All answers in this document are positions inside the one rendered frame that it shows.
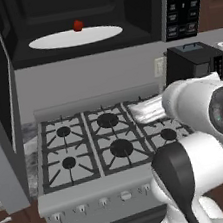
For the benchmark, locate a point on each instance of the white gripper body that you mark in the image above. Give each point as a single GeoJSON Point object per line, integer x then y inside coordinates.
{"type": "Point", "coordinates": [148, 110]}

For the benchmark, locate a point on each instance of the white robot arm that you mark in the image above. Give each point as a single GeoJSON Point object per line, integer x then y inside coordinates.
{"type": "Point", "coordinates": [204, 157]}

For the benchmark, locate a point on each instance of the black microwave oven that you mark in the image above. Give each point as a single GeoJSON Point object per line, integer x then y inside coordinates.
{"type": "Point", "coordinates": [135, 9]}

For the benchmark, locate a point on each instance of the white microwave turntable plate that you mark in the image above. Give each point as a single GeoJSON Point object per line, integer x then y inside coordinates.
{"type": "Point", "coordinates": [72, 39]}

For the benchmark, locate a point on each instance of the black coffee machine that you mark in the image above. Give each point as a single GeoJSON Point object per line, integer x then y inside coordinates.
{"type": "Point", "coordinates": [187, 63]}

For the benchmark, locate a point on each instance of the white stove knob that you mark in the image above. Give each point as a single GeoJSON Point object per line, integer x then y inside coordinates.
{"type": "Point", "coordinates": [126, 195]}
{"type": "Point", "coordinates": [81, 209]}
{"type": "Point", "coordinates": [57, 217]}
{"type": "Point", "coordinates": [104, 202]}

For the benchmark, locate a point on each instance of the grey gas stove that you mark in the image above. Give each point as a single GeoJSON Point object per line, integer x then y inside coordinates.
{"type": "Point", "coordinates": [94, 187]}

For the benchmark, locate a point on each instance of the white wall socket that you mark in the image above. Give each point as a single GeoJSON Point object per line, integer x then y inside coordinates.
{"type": "Point", "coordinates": [159, 67]}

